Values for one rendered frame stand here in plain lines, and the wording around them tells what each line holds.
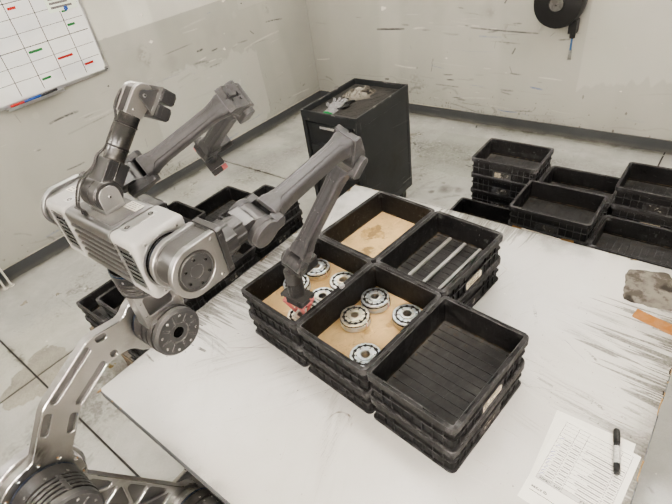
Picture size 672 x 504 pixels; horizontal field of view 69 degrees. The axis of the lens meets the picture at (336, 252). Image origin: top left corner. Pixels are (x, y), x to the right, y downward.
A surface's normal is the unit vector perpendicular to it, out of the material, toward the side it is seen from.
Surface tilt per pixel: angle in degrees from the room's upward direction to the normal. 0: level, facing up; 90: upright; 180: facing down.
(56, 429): 90
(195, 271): 90
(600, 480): 0
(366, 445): 0
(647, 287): 1
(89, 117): 90
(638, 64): 90
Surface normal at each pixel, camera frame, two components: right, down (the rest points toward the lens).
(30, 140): 0.78, 0.29
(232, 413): -0.13, -0.78
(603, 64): -0.61, 0.55
